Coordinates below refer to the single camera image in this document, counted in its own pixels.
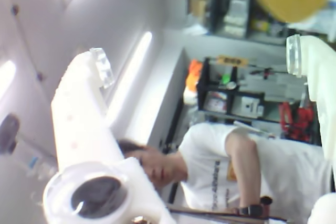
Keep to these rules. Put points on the bare person forearm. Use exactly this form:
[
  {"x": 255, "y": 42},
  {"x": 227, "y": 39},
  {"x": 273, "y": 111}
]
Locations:
[{"x": 244, "y": 166}]

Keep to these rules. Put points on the black tool shelf rack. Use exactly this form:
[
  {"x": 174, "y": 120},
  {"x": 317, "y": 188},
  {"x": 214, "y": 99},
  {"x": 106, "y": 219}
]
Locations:
[{"x": 200, "y": 87}]

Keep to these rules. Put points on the orange item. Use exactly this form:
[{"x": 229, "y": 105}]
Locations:
[{"x": 194, "y": 74}]

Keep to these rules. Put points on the red tools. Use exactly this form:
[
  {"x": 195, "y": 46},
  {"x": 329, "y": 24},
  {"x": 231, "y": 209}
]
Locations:
[{"x": 304, "y": 119}]

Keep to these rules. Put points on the grey webcam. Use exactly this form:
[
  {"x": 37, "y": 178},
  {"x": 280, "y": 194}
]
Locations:
[{"x": 9, "y": 132}]

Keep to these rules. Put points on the person in white shirt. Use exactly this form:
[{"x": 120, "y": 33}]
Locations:
[{"x": 204, "y": 155}]

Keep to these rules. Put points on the brown cardboard box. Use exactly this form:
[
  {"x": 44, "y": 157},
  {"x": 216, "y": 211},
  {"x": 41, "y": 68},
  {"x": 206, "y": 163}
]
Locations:
[{"x": 199, "y": 3}]

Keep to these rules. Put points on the yellow label sign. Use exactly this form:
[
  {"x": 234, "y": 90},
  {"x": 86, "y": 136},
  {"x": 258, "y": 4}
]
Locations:
[{"x": 232, "y": 60}]

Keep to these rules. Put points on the long ceiling light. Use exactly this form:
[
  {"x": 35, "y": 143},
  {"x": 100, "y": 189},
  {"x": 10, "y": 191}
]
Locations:
[
  {"x": 141, "y": 51},
  {"x": 6, "y": 77}
]

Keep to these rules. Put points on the thin pole with black clips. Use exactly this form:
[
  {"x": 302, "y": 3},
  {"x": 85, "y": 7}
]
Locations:
[{"x": 15, "y": 9}]

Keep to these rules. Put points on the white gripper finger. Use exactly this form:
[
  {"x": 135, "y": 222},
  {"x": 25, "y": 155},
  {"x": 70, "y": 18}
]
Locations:
[
  {"x": 323, "y": 77},
  {"x": 78, "y": 119}
]

